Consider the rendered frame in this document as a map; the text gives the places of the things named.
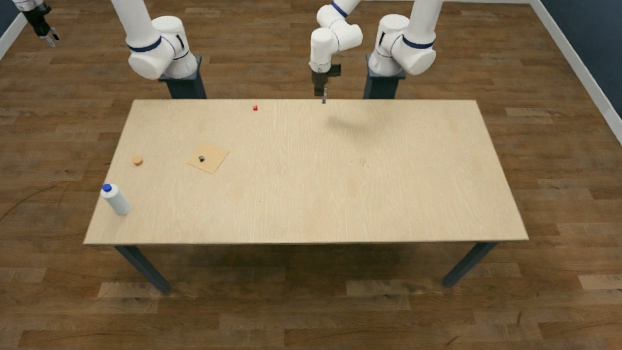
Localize tan square mat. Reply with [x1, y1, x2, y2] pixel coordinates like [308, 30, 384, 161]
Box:
[186, 142, 230, 174]

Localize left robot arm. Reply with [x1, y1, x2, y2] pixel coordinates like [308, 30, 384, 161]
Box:
[311, 0, 443, 76]

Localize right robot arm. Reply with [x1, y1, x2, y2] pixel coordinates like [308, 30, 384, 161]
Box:
[111, 0, 197, 79]

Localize white plastic bottle with blue cap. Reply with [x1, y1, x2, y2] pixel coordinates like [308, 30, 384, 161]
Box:
[101, 183, 132, 216]

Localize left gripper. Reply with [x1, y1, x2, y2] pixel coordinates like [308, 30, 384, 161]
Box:
[309, 62, 341, 104]

